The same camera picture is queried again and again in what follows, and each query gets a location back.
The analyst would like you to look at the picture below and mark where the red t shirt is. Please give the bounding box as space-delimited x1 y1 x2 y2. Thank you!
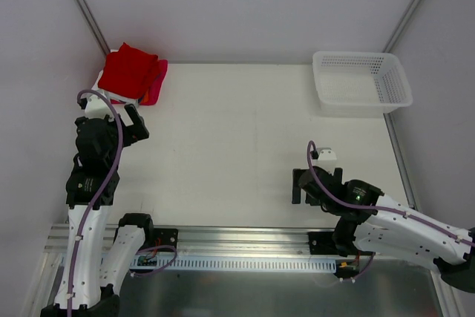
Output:
98 42 160 99

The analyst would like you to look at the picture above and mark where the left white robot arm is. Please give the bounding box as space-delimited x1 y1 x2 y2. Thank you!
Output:
40 104 155 316

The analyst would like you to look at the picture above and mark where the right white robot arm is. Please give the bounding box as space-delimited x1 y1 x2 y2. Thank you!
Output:
292 166 474 293

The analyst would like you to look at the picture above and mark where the white plastic basket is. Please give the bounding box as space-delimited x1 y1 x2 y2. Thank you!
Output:
312 51 413 117

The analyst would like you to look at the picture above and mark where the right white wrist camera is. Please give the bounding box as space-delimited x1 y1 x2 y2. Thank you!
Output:
311 148 337 163

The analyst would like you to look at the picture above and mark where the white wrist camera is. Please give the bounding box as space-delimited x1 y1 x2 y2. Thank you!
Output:
78 94 113 120
311 148 337 163

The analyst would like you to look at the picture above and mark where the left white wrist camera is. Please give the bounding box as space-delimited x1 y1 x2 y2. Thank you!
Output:
78 94 113 120

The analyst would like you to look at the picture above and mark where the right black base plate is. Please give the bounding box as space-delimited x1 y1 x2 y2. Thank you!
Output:
307 231 358 257

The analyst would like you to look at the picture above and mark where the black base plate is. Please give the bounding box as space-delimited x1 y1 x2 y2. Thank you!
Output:
149 227 179 252
307 231 358 257

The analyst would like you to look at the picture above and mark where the white slotted cable duct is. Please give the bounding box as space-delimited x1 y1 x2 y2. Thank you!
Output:
130 254 337 274

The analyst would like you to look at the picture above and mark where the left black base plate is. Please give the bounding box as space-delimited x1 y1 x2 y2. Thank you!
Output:
149 227 179 252

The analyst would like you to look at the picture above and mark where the aluminium mounting rail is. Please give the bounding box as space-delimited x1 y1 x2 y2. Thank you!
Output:
43 223 445 261

